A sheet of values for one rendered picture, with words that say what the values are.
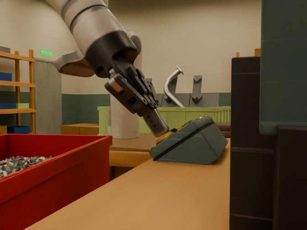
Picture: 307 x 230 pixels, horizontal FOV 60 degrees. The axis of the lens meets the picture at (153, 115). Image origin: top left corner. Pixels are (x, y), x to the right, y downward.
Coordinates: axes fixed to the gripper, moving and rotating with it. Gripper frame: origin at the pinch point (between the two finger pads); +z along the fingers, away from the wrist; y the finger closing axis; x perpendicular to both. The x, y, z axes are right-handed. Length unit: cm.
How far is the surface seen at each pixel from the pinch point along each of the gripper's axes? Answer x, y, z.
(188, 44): 30, 703, -227
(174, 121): 19, 80, -7
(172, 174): -1.0, -8.1, 6.8
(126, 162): 21.8, 26.1, 0.2
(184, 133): -3.3, -2.2, 3.6
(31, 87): 357, 445, -298
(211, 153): -4.8, -2.2, 7.6
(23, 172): 6.4, -19.0, -0.7
